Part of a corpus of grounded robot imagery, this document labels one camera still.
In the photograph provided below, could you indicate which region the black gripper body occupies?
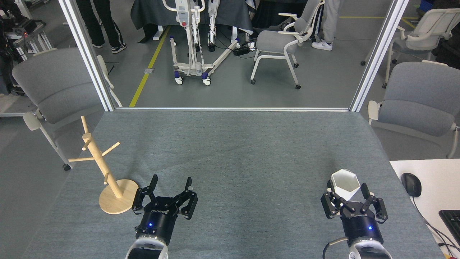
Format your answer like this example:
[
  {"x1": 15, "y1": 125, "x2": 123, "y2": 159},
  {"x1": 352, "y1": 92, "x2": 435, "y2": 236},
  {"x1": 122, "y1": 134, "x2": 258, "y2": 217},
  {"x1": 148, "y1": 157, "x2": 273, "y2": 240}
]
[
  {"x1": 340, "y1": 210, "x2": 383, "y2": 245},
  {"x1": 136, "y1": 197, "x2": 179, "y2": 246}
]

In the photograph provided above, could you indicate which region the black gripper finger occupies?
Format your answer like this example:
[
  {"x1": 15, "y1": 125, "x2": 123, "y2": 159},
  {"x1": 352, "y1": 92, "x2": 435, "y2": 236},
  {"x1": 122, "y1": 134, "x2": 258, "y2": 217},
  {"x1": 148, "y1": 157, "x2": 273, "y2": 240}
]
[
  {"x1": 172, "y1": 177, "x2": 198, "y2": 220},
  {"x1": 361, "y1": 183, "x2": 388, "y2": 221},
  {"x1": 321, "y1": 180, "x2": 354, "y2": 220},
  {"x1": 132, "y1": 175, "x2": 158, "y2": 213}
]

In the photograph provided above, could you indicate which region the white hexagonal cup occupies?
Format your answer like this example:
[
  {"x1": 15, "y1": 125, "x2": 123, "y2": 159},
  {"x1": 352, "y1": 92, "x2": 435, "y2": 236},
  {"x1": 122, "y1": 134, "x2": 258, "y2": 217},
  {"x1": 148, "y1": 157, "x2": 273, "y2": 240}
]
[{"x1": 331, "y1": 169, "x2": 361, "y2": 202}]

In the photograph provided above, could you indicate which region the wooden cup rack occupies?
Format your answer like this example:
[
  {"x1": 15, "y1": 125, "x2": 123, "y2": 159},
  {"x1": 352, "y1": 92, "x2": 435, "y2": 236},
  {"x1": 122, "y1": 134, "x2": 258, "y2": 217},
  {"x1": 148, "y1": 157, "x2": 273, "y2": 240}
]
[{"x1": 68, "y1": 115, "x2": 140, "y2": 215}]

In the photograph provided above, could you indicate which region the metal equipment rack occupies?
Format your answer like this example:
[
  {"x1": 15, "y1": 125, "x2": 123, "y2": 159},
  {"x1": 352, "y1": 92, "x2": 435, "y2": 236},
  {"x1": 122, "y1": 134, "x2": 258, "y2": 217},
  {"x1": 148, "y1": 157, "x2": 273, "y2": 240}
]
[{"x1": 6, "y1": 18, "x2": 54, "y2": 62}]

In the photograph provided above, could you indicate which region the black computer mouse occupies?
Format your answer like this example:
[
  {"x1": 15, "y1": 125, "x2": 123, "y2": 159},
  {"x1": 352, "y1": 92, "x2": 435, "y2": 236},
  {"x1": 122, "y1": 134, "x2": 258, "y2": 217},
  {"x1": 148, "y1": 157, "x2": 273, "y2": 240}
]
[{"x1": 401, "y1": 173, "x2": 422, "y2": 197}]

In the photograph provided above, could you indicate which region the white desk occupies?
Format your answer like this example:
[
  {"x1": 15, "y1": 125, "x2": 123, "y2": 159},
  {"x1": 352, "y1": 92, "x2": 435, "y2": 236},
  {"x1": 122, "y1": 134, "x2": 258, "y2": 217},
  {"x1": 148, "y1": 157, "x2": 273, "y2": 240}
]
[{"x1": 390, "y1": 159, "x2": 460, "y2": 259}]

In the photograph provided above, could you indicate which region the black keyboard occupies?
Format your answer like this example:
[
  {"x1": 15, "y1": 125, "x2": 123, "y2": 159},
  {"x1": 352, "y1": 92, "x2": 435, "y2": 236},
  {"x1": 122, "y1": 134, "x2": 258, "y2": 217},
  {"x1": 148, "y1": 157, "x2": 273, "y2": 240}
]
[{"x1": 439, "y1": 210, "x2": 460, "y2": 249}]

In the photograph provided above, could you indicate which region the grey chair with white armrest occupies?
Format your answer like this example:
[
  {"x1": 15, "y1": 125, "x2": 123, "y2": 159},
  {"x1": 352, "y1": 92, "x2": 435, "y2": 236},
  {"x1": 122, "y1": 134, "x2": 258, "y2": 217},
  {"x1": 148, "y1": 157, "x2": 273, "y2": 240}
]
[{"x1": 367, "y1": 60, "x2": 460, "y2": 159}]

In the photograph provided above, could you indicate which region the white stand on wheels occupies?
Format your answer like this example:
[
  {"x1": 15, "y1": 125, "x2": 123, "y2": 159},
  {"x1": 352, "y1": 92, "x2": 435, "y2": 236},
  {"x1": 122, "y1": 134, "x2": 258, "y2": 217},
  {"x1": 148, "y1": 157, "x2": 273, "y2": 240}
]
[{"x1": 162, "y1": 0, "x2": 241, "y2": 86}]

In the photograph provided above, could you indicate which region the grey chair with wheels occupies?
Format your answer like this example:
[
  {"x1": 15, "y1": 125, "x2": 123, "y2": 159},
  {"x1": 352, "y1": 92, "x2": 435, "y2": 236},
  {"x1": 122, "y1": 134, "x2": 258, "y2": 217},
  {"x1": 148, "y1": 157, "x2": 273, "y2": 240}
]
[{"x1": 12, "y1": 47, "x2": 123, "y2": 171}]

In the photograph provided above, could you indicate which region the black power strip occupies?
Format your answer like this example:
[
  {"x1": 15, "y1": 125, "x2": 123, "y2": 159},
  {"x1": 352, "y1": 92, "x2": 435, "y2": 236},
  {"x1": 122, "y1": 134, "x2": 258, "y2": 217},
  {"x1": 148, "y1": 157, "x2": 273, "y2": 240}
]
[{"x1": 233, "y1": 43, "x2": 256, "y2": 56}]

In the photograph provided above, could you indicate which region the person in dark trousers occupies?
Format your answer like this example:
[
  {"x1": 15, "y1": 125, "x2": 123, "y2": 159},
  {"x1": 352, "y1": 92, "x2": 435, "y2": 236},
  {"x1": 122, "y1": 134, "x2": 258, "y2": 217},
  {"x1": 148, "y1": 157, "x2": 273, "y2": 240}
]
[{"x1": 75, "y1": 0, "x2": 127, "y2": 54}]

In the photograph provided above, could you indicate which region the person with white shoes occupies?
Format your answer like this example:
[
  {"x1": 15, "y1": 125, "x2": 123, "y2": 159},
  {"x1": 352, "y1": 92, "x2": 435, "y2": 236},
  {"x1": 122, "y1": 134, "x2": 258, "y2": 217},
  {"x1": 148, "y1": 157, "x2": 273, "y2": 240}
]
[{"x1": 311, "y1": 0, "x2": 342, "y2": 51}]

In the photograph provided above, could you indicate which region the table with dark cloth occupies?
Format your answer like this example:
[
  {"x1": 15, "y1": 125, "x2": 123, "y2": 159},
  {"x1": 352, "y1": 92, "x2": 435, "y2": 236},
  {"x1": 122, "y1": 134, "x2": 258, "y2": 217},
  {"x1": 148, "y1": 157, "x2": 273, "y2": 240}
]
[{"x1": 130, "y1": 0, "x2": 254, "y2": 35}]

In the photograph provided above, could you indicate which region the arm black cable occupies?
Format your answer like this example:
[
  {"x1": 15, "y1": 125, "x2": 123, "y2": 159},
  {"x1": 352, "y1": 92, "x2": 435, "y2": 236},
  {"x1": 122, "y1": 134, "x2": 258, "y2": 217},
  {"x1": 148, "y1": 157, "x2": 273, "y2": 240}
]
[{"x1": 322, "y1": 237, "x2": 349, "y2": 259}]

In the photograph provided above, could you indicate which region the black mouse cable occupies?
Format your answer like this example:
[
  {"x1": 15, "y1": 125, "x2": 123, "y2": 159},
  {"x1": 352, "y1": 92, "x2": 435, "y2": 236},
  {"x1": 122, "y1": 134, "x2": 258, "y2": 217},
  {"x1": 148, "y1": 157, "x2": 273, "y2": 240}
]
[{"x1": 411, "y1": 196, "x2": 460, "y2": 250}]

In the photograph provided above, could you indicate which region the silver table edge rail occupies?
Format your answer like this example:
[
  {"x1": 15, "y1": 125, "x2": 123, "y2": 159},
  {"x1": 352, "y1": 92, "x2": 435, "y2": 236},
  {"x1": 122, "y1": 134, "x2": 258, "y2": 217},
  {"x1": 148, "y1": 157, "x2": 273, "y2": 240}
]
[{"x1": 115, "y1": 106, "x2": 351, "y2": 112}]

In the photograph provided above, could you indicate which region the silver post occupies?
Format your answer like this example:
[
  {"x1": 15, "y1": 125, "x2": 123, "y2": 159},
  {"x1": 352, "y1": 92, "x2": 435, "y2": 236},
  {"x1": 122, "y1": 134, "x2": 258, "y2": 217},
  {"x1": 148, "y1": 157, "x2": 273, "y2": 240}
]
[
  {"x1": 349, "y1": 0, "x2": 410, "y2": 112},
  {"x1": 57, "y1": 0, "x2": 123, "y2": 112}
]

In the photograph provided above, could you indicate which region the grey chair with white frame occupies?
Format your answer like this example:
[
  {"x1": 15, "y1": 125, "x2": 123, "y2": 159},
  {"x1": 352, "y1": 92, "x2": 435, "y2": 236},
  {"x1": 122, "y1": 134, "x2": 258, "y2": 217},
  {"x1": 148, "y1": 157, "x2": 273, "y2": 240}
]
[
  {"x1": 360, "y1": 8, "x2": 460, "y2": 88},
  {"x1": 250, "y1": 0, "x2": 324, "y2": 90}
]

